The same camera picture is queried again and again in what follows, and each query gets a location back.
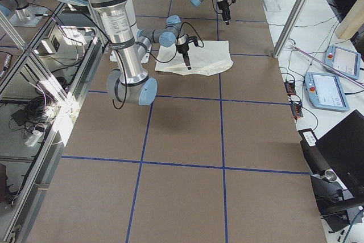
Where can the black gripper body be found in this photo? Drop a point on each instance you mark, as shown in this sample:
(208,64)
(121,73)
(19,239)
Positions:
(182,48)
(223,5)

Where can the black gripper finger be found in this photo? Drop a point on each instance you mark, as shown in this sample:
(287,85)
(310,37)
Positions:
(187,62)
(226,20)

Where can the white long-sleeve cat shirt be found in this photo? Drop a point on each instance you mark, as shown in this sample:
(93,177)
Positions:
(212,59)

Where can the near blue teach pendant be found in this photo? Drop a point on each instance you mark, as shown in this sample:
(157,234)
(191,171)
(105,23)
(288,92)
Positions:
(325,92)

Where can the blue teach pendant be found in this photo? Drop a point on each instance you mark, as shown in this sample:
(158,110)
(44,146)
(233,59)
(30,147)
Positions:
(343,60)
(325,92)

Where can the wooden board upright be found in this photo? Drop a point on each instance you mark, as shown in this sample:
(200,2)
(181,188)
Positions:
(352,22)

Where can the far blue teach pendant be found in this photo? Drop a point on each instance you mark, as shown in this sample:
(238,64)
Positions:
(343,60)

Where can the aluminium frame post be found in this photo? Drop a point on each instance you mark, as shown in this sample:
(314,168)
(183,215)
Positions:
(288,27)

